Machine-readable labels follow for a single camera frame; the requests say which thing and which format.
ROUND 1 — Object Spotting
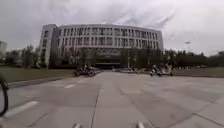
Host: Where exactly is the vehicle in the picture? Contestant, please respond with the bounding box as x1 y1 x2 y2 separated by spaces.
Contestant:
149 63 174 78
73 65 98 78

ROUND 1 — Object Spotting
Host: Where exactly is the pale tall building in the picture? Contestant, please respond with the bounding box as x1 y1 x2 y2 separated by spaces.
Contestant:
0 40 8 56

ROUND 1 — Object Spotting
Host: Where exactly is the dark bicycle wheel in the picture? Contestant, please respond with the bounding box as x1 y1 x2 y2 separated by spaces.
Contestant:
0 77 10 117

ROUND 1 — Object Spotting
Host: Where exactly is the grass lawn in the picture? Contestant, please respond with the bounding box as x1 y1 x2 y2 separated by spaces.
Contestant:
0 66 77 84
171 66 224 78

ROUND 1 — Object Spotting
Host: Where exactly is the grey kerb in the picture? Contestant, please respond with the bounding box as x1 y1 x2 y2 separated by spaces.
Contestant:
6 76 75 90

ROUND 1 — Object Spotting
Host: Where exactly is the large curved grey building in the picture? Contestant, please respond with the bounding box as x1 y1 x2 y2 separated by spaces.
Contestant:
37 23 165 70

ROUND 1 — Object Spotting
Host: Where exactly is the grey concrete slab road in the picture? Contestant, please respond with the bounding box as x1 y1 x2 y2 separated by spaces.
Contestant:
0 71 224 128

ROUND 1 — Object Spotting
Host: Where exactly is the row of trees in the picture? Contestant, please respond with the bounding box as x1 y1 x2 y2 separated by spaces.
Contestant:
120 47 224 70
0 44 98 70

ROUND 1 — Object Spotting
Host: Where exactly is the row of parked cars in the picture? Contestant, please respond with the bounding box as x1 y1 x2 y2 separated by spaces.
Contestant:
111 67 150 74

